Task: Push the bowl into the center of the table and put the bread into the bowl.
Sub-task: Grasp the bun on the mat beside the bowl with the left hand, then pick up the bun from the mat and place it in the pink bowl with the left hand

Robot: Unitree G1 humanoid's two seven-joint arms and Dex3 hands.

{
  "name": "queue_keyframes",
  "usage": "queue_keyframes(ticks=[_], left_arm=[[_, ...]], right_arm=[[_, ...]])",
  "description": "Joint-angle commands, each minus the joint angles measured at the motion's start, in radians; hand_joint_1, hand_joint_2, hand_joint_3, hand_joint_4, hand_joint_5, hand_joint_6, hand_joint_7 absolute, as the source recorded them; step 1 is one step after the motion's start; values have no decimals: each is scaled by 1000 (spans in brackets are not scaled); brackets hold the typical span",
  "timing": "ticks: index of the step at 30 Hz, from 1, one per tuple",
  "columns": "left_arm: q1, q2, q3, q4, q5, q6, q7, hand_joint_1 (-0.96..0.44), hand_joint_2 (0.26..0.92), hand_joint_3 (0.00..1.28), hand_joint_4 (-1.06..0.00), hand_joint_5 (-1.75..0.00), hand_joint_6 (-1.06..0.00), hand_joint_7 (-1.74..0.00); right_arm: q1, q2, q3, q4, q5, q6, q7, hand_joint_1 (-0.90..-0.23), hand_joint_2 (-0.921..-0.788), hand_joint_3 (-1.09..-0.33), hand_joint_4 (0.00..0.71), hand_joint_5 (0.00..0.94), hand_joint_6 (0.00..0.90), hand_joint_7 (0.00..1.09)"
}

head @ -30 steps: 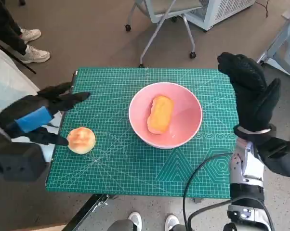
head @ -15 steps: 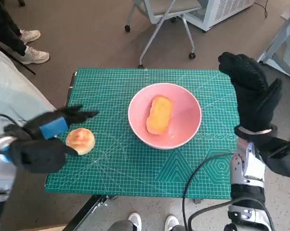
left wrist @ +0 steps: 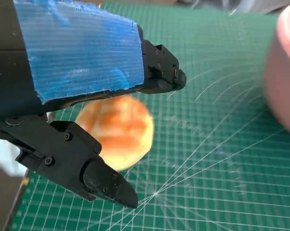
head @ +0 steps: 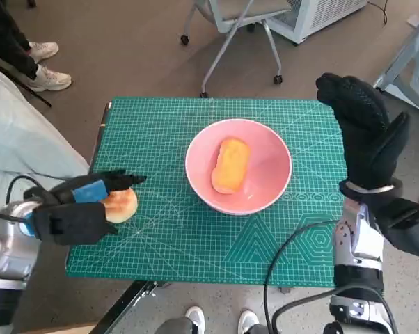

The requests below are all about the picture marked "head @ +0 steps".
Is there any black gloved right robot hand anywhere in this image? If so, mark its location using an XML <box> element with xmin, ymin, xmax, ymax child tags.
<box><xmin>315</xmin><ymin>72</ymin><xmax>411</xmax><ymax>192</ymax></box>

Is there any standing person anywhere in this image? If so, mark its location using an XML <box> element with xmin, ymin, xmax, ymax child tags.
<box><xmin>0</xmin><ymin>0</ymin><xmax>72</xmax><ymax>93</ymax></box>

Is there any green cutting mat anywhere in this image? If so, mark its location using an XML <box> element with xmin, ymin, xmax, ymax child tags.
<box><xmin>65</xmin><ymin>97</ymin><xmax>348</xmax><ymax>288</ymax></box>

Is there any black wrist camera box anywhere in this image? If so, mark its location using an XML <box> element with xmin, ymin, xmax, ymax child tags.
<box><xmin>31</xmin><ymin>201</ymin><xmax>119</xmax><ymax>246</ymax></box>
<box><xmin>369</xmin><ymin>196</ymin><xmax>419</xmax><ymax>257</ymax></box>

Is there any grey office chair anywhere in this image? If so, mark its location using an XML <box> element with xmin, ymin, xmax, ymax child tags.
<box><xmin>180</xmin><ymin>0</ymin><xmax>301</xmax><ymax>98</ymax></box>

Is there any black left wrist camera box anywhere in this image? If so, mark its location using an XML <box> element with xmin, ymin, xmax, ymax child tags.
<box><xmin>31</xmin><ymin>201</ymin><xmax>119</xmax><ymax>246</ymax></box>

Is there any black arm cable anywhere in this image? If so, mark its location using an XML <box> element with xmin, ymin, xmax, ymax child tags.
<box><xmin>0</xmin><ymin>175</ymin><xmax>70</xmax><ymax>223</ymax></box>
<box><xmin>263</xmin><ymin>218</ymin><xmax>398</xmax><ymax>334</ymax></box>

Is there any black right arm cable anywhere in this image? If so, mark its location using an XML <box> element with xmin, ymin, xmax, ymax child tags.
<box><xmin>263</xmin><ymin>218</ymin><xmax>398</xmax><ymax>334</ymax></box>

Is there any seated person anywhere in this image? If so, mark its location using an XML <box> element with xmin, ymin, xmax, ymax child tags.
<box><xmin>0</xmin><ymin>65</ymin><xmax>91</xmax><ymax>209</ymax></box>

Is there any black tripod leg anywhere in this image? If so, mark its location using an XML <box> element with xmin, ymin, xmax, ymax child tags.
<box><xmin>0</xmin><ymin>47</ymin><xmax>53</xmax><ymax>108</ymax></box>

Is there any white vented cabinet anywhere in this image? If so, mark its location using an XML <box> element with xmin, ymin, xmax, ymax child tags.
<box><xmin>264</xmin><ymin>0</ymin><xmax>367</xmax><ymax>45</ymax></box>

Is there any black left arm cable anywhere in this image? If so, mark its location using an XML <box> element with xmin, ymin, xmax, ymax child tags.
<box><xmin>0</xmin><ymin>175</ymin><xmax>70</xmax><ymax>223</ymax></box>

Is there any pink bowl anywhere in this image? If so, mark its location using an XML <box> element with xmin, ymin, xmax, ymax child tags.
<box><xmin>184</xmin><ymin>118</ymin><xmax>293</xmax><ymax>216</ymax></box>

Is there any long braided toy bread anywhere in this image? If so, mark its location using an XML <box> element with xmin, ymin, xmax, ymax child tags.
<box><xmin>211</xmin><ymin>137</ymin><xmax>252</xmax><ymax>195</ymax></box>

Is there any round toy bread bun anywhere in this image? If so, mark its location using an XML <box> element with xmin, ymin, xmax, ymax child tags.
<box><xmin>101</xmin><ymin>187</ymin><xmax>139</xmax><ymax>223</ymax></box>

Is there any white mesh rolling rack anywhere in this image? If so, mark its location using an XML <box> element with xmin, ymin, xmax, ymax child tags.
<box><xmin>372</xmin><ymin>15</ymin><xmax>419</xmax><ymax>116</ymax></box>

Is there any black metal table frame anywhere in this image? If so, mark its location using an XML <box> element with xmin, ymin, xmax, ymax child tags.
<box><xmin>87</xmin><ymin>280</ymin><xmax>171</xmax><ymax>334</ymax></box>

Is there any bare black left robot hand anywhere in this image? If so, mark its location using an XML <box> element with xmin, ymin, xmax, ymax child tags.
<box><xmin>42</xmin><ymin>169</ymin><xmax>148</xmax><ymax>209</ymax></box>

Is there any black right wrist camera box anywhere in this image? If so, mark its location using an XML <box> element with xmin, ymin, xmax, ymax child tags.
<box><xmin>369</xmin><ymin>196</ymin><xmax>419</xmax><ymax>257</ymax></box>

